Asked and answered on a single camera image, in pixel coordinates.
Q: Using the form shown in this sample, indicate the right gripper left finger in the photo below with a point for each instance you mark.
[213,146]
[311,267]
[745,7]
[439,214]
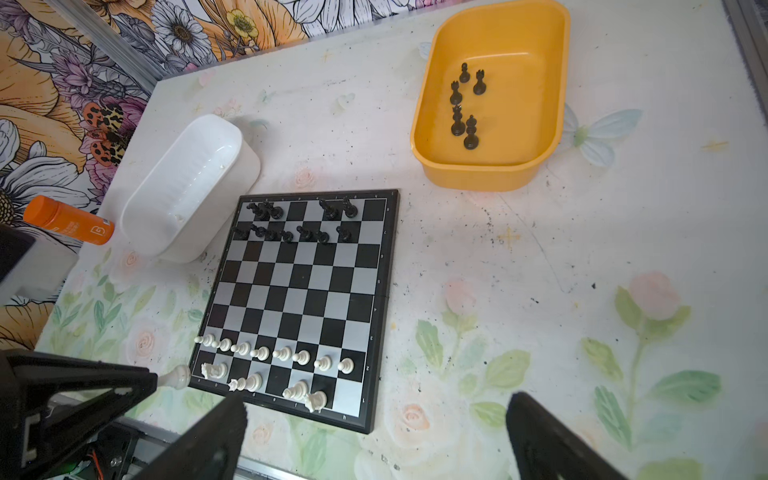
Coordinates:
[208,450]

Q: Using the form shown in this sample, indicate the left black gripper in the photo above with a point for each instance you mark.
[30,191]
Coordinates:
[51,405]

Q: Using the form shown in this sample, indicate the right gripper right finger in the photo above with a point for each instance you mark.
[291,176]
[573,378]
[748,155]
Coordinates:
[545,448]

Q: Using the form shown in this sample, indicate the white chess piece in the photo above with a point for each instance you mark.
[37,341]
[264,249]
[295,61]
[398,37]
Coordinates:
[178,378]

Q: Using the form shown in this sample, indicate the white plastic tray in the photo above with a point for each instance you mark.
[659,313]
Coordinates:
[186,198]

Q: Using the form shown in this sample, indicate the black chess piece in tray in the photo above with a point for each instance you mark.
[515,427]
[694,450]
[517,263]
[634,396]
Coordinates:
[471,140]
[480,87]
[458,127]
[464,76]
[456,97]

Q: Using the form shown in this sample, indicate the black and silver chessboard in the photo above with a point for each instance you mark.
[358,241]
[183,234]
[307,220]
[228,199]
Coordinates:
[297,313]

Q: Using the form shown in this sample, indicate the yellow plastic tray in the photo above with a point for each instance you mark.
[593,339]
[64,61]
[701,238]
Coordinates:
[523,47]

